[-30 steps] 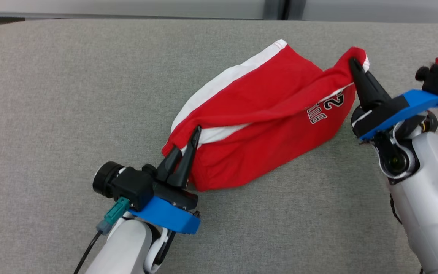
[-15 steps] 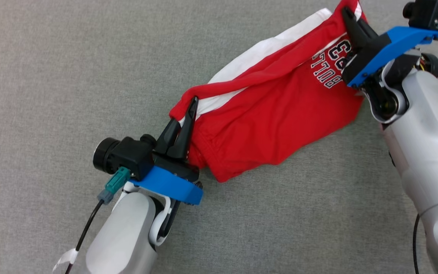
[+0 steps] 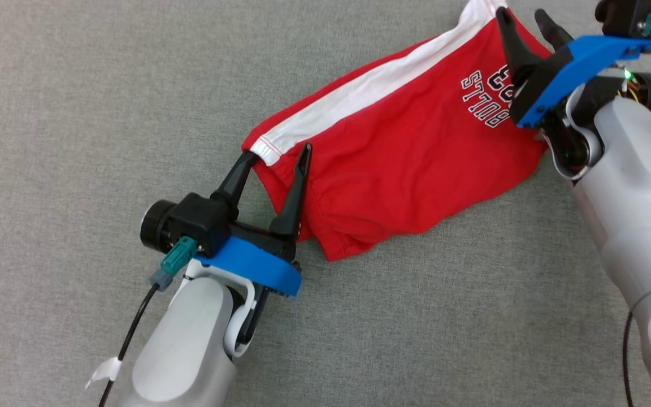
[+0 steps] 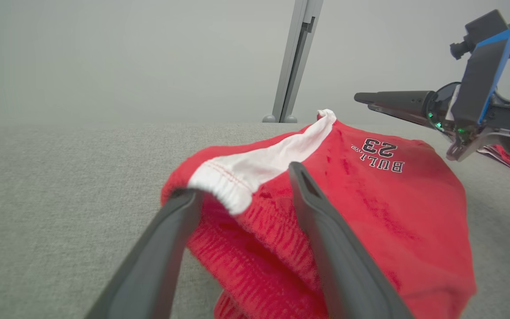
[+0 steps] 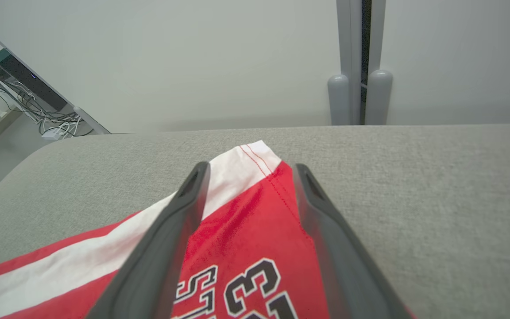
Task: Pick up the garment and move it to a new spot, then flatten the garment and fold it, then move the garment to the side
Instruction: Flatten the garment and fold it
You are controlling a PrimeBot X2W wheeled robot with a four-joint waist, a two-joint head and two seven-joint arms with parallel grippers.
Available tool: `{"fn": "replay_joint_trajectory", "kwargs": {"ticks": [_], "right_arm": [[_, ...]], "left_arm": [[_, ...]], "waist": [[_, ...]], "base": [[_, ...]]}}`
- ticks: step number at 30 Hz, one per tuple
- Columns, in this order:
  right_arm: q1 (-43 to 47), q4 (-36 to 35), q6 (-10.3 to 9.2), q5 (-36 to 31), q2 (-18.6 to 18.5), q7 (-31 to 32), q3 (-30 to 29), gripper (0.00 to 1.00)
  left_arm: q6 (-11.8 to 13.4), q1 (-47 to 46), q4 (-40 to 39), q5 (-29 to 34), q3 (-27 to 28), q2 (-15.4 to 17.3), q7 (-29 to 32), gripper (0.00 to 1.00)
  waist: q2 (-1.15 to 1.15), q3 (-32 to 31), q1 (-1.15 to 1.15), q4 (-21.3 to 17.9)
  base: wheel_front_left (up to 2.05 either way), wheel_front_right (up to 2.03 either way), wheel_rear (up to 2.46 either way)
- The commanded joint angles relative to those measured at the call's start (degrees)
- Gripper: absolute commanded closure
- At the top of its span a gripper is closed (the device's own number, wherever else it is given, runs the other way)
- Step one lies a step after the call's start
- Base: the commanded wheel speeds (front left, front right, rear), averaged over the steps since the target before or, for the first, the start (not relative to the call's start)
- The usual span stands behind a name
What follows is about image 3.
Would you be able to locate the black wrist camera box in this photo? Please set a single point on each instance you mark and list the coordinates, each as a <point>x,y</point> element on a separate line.
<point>201,220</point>
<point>625,17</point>

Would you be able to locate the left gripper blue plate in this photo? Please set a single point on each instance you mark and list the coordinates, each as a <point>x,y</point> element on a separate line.
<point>257,265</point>

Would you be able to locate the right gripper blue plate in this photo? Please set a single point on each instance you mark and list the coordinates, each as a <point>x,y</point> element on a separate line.
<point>557,79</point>

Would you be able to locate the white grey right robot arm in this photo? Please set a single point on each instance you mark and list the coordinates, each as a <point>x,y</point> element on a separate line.
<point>636,215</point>

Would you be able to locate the teal left camera connector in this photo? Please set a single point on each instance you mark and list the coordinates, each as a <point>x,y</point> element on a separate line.
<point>176,260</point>

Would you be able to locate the red white Bulls shorts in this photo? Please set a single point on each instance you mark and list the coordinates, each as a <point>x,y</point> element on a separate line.
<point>404,141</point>

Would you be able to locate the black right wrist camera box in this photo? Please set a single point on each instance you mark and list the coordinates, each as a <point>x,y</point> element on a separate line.
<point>625,17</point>

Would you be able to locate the black right wrist motor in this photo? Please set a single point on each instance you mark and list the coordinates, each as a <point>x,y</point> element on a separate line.
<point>650,90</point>

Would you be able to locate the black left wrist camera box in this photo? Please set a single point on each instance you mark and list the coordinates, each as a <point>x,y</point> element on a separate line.
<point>201,220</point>

